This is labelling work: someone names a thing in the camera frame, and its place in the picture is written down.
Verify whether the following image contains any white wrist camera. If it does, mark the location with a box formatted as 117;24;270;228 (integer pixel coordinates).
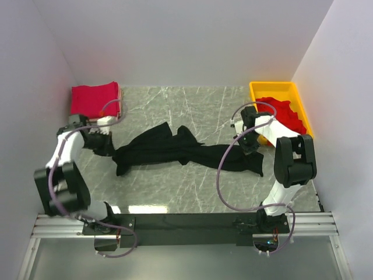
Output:
97;116;117;128
230;120;245;136

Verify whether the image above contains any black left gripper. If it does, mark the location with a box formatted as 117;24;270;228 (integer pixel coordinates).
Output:
82;129;117;157

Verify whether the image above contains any aluminium frame rail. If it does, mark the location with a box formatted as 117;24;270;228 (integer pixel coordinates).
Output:
17;212;353;279

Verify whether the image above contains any red t shirt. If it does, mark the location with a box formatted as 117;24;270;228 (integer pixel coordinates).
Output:
257;97;307;134

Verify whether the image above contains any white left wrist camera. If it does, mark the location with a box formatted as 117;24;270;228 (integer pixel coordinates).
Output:
97;116;117;128

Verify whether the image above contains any folded magenta t shirt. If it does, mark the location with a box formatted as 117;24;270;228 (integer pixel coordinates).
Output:
70;82;121;120

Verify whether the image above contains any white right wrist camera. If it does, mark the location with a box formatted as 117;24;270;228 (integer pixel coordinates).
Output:
230;120;245;136

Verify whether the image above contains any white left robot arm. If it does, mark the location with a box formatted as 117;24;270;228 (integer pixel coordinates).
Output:
34;114;118;235

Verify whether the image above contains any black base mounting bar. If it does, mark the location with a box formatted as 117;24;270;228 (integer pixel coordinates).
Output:
82;210;290;248

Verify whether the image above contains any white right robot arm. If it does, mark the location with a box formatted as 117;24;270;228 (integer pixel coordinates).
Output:
234;106;317;233

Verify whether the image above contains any yellow plastic bin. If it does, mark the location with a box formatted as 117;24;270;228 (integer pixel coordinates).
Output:
249;81;313;145

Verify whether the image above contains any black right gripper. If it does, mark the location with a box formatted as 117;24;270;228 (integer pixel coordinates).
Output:
234;131;262;161

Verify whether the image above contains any black t shirt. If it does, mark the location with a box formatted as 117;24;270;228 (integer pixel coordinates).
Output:
112;121;265;177

